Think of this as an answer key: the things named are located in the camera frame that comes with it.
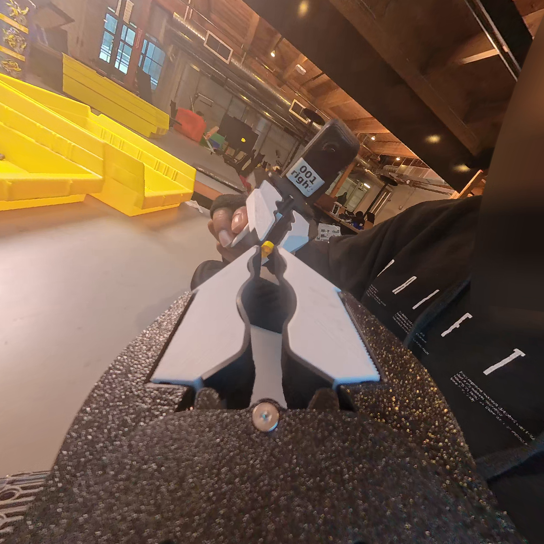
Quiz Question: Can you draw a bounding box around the yellow tracked brick vehicle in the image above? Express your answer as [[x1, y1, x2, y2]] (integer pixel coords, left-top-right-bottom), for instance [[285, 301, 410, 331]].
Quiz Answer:
[[0, 472, 52, 533]]

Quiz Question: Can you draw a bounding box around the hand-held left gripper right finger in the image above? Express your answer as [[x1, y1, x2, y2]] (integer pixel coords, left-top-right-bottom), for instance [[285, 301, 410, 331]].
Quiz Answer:
[[276, 248, 381, 388]]

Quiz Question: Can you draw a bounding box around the person's right hand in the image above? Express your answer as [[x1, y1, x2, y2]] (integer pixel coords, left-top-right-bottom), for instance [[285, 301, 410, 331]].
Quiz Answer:
[[207, 194, 256, 264]]

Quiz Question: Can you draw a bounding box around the stack of yellow bins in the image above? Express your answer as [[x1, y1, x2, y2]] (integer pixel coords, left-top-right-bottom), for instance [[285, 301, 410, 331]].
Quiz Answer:
[[62, 53, 171, 137]]

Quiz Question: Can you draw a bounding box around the dark printed box stack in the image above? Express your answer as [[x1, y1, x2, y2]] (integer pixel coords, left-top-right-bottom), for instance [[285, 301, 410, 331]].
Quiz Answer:
[[0, 0, 35, 77]]

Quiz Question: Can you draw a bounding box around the grey desk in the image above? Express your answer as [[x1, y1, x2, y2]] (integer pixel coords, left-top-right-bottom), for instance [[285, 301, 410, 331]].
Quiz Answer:
[[0, 194, 256, 478]]

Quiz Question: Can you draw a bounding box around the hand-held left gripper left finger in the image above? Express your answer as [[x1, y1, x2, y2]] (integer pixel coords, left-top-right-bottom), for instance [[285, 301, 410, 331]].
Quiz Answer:
[[152, 248, 261, 391]]

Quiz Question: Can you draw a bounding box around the red object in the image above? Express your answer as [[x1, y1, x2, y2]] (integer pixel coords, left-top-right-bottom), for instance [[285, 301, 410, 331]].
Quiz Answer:
[[175, 109, 210, 144]]

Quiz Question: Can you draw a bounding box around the yellow plastic bin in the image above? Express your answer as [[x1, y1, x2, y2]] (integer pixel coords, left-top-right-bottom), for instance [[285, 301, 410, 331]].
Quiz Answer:
[[90, 111, 199, 218], [0, 73, 104, 213]]

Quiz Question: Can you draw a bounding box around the person's right forearm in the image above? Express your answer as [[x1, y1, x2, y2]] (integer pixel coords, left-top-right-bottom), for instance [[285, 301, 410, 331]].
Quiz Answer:
[[192, 197, 478, 341]]

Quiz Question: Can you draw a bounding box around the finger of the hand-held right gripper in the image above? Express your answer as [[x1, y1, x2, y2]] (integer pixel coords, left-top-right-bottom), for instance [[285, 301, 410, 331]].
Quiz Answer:
[[247, 180, 286, 248], [278, 212, 313, 255]]

